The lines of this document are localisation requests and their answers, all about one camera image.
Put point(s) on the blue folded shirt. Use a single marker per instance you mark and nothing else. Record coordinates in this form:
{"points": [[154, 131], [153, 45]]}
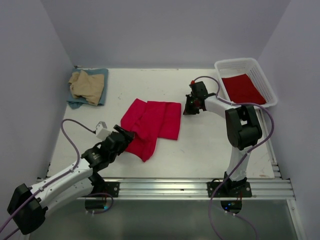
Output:
{"points": [[77, 103]]}

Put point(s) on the dark red folded shirt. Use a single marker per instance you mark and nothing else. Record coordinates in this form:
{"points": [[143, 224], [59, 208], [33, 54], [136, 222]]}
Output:
{"points": [[240, 89]]}

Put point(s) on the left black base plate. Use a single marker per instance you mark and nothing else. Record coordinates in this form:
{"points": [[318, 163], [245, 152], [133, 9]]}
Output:
{"points": [[107, 187]]}

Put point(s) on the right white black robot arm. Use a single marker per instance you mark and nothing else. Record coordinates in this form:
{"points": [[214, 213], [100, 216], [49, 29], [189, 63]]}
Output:
{"points": [[243, 132]]}

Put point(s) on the aluminium mounting rail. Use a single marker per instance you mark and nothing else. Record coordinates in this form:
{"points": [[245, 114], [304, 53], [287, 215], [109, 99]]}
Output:
{"points": [[161, 189]]}

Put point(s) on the bright red t shirt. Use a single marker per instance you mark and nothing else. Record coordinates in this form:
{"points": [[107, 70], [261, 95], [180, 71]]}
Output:
{"points": [[150, 121]]}

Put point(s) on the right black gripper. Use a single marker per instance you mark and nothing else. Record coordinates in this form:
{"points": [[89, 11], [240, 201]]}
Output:
{"points": [[188, 110]]}

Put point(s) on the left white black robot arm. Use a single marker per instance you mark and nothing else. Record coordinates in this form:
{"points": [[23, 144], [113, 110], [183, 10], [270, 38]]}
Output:
{"points": [[30, 205]]}

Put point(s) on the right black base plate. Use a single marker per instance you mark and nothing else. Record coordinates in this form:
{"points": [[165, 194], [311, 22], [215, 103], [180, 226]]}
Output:
{"points": [[246, 190]]}

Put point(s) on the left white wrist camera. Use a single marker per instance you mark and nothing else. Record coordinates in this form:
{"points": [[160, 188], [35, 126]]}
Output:
{"points": [[102, 131]]}

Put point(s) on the beige crumpled shirt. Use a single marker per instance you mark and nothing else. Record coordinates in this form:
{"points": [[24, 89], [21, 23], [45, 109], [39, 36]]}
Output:
{"points": [[89, 87]]}

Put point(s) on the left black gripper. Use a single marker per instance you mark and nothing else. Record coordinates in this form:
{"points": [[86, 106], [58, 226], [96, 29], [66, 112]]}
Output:
{"points": [[129, 136]]}

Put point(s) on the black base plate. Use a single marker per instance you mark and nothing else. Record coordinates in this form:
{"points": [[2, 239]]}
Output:
{"points": [[246, 190], [107, 187]]}

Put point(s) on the white plastic basket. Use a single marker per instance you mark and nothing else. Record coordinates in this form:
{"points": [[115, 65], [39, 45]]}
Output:
{"points": [[229, 68]]}

